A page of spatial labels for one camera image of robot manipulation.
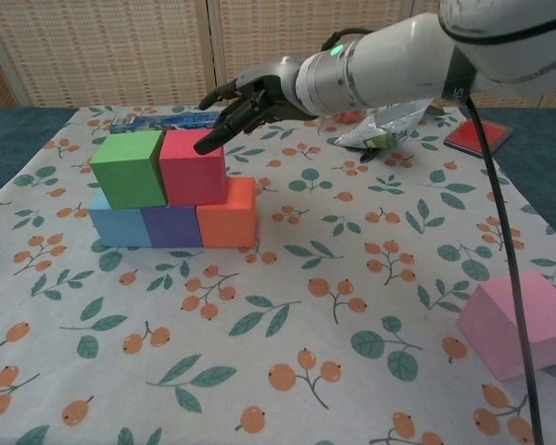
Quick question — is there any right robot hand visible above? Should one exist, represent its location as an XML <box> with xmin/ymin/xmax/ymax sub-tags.
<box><xmin>194</xmin><ymin>56</ymin><xmax>319</xmax><ymax>157</ymax></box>

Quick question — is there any red foam cube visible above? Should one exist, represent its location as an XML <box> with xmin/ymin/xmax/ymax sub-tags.
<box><xmin>158</xmin><ymin>128</ymin><xmax>228</xmax><ymax>207</ymax></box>

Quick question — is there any orange foam cube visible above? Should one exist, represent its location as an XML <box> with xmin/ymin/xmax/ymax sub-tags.
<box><xmin>196</xmin><ymin>176</ymin><xmax>259</xmax><ymax>248</ymax></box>

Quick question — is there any green foam cube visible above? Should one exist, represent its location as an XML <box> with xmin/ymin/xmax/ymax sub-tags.
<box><xmin>90</xmin><ymin>130</ymin><xmax>169</xmax><ymax>210</ymax></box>

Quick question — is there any purple foam cube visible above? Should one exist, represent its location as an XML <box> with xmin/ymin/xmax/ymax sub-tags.
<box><xmin>141</xmin><ymin>205</ymin><xmax>204</xmax><ymax>248</ymax></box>

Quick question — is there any light blue foam cube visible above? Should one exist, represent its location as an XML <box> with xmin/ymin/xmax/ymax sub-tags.
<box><xmin>88</xmin><ymin>190</ymin><xmax>152</xmax><ymax>248</ymax></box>

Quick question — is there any pink foam cube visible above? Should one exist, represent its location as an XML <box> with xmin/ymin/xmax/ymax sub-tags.
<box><xmin>456</xmin><ymin>271</ymin><xmax>556</xmax><ymax>382</ymax></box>

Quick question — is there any blue cookie box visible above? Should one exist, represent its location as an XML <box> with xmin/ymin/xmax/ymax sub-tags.
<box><xmin>108</xmin><ymin>110</ymin><xmax>223</xmax><ymax>135</ymax></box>

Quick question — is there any silver snack bag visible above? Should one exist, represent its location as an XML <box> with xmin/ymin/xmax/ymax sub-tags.
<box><xmin>335</xmin><ymin>99</ymin><xmax>435</xmax><ymax>150</ymax></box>

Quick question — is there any woven bamboo folding screen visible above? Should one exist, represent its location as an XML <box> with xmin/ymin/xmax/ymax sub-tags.
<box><xmin>0</xmin><ymin>0</ymin><xmax>556</xmax><ymax>110</ymax></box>

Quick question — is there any red ink pad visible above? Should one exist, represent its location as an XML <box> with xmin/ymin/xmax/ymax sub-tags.
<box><xmin>443</xmin><ymin>117</ymin><xmax>512</xmax><ymax>161</ymax></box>

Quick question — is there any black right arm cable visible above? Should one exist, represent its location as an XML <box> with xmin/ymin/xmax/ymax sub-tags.
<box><xmin>322</xmin><ymin>28</ymin><xmax>546</xmax><ymax>445</ymax></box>

